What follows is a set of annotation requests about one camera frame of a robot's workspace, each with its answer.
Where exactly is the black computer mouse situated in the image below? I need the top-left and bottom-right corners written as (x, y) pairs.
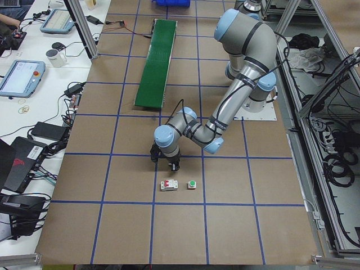
top-left (52, 42), bottom-right (66, 51)

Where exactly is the white red circuit breaker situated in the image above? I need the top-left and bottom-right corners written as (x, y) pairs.
top-left (160, 179), bottom-right (178, 191)

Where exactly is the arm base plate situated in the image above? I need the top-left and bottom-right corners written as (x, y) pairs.
top-left (241, 94), bottom-right (277, 122)

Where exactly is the aluminium frame post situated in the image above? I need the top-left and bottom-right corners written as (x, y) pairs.
top-left (64, 0), bottom-right (98, 60)

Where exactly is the blue plastic bin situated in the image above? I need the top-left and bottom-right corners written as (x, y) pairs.
top-left (154, 0), bottom-right (191, 7)

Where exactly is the black power brick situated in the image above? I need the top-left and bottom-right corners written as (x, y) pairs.
top-left (31, 121), bottom-right (70, 141)

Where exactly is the green push button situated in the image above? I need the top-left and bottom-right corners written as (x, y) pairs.
top-left (187, 180), bottom-right (197, 190)

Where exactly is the teach pendant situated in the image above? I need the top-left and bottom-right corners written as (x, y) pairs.
top-left (40, 9), bottom-right (74, 34)
top-left (1, 60), bottom-right (46, 98)

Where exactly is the red black wire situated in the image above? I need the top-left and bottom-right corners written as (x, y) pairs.
top-left (105, 20), bottom-right (152, 39)

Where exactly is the green conveyor belt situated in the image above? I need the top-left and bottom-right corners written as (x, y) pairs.
top-left (134, 19), bottom-right (177, 109)

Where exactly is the black power adapter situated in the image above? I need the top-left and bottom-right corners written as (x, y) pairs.
top-left (85, 15), bottom-right (103, 25)

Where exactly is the black laptop computer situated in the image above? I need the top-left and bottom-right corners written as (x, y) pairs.
top-left (1, 136), bottom-right (47, 194)

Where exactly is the teach pendant near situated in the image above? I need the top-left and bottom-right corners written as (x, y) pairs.
top-left (1, 60), bottom-right (46, 98)

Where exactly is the white mug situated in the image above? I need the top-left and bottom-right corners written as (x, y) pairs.
top-left (46, 49), bottom-right (67, 68)

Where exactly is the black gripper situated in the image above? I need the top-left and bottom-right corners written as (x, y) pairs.
top-left (150, 142), bottom-right (181, 172)

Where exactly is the teach pendant far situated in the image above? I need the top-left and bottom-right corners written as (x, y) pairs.
top-left (40, 9), bottom-right (74, 34)

